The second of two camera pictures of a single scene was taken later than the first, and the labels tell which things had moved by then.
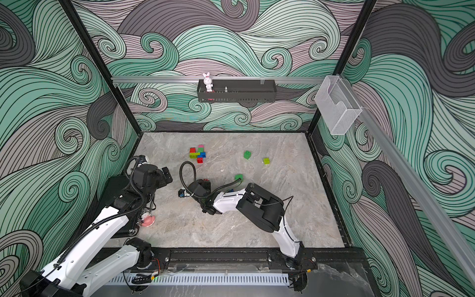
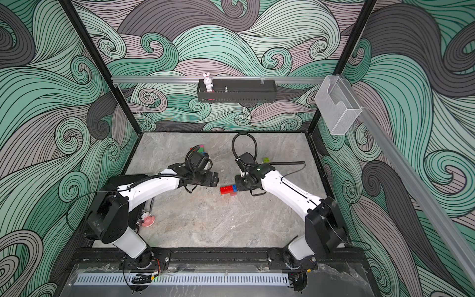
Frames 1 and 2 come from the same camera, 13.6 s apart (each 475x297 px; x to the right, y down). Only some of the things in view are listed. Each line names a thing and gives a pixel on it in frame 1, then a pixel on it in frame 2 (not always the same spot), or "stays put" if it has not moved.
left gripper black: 161,180 -> 208,180
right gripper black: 206,184 -> 239,182
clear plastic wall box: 336,104 stays put
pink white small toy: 147,219 stays put
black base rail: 218,258 stays put
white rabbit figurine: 208,80 stays put
